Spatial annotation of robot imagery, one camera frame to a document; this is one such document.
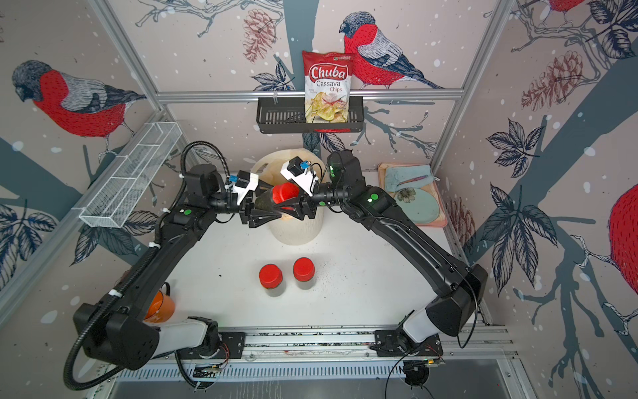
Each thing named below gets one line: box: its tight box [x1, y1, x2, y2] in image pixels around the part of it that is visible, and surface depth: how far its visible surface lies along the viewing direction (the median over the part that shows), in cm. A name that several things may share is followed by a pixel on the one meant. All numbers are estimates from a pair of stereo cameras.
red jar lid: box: [271, 182, 300, 204], surface depth 59 cm
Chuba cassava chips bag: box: [302, 50, 356, 124], surface depth 87 cm
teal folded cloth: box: [384, 164, 435, 193], surface depth 120 cm
